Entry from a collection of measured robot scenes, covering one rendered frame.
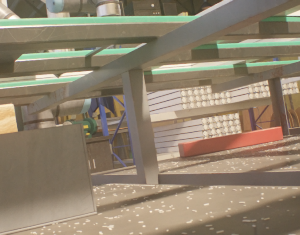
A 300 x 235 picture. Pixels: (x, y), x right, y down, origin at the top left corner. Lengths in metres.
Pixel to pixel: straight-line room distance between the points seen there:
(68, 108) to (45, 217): 1.79
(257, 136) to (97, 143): 4.02
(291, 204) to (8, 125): 0.36
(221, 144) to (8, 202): 0.92
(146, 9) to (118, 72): 5.21
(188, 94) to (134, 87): 4.86
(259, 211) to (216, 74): 1.24
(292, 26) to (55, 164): 0.66
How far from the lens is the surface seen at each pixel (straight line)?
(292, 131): 1.66
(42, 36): 0.71
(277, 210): 0.38
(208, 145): 1.31
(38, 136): 0.49
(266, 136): 1.37
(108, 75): 0.96
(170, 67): 1.85
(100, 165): 5.28
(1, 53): 0.85
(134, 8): 6.06
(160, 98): 6.05
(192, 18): 0.85
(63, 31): 0.72
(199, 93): 5.84
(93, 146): 5.25
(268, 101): 6.87
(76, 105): 2.27
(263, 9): 0.60
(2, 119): 0.60
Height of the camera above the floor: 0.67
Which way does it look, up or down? 2 degrees up
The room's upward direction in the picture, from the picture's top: 9 degrees counter-clockwise
